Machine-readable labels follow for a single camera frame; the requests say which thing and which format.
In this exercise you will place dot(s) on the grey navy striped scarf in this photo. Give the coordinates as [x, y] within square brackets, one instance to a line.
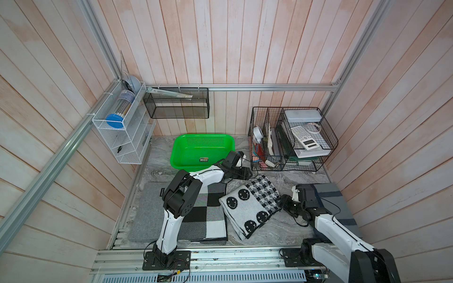
[333, 200]

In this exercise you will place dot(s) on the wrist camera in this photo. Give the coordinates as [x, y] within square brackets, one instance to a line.
[295, 195]
[241, 158]

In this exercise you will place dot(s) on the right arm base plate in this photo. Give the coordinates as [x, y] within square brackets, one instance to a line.
[296, 257]

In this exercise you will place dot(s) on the white tape roll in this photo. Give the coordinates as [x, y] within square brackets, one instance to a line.
[257, 134]

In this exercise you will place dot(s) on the aluminium front rail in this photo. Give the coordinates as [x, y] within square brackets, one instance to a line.
[252, 264]

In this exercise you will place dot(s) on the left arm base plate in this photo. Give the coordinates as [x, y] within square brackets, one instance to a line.
[178, 260]

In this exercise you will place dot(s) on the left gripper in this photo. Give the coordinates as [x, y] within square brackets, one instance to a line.
[245, 174]

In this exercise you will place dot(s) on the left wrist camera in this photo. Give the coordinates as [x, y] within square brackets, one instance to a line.
[241, 158]

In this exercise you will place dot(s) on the plain grey scarf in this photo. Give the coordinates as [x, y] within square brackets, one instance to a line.
[147, 223]

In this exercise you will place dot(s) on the white notebook under calculator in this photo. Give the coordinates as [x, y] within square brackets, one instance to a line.
[303, 153]

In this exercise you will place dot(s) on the green plastic basket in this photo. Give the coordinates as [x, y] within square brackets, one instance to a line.
[195, 152]

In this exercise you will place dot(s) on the black mesh wall basket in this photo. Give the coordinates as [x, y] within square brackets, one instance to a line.
[164, 107]

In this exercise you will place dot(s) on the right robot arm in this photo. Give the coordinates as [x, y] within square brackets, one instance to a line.
[335, 248]

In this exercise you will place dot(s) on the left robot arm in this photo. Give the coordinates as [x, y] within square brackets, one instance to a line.
[180, 196]

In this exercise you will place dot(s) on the white calculator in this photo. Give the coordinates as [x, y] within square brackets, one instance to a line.
[304, 137]

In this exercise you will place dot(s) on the black wire desk organizer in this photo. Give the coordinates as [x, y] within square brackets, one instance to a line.
[276, 151]

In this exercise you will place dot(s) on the white wire wall shelf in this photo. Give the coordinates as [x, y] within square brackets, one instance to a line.
[128, 145]

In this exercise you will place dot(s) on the ruler in mesh basket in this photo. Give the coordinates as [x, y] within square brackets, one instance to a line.
[168, 93]

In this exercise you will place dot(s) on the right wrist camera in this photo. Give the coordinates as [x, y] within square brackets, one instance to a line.
[295, 195]

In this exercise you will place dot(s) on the clear tube blue cap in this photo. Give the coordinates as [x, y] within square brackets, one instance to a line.
[121, 107]

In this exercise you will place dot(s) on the smiley houndstooth knit scarf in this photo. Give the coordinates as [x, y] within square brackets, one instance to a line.
[251, 205]

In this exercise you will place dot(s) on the white pencil case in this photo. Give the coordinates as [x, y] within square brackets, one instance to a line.
[303, 116]

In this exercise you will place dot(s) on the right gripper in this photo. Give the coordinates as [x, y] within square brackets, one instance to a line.
[284, 201]

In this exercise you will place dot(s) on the black white checkered scarf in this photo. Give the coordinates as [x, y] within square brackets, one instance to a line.
[206, 222]

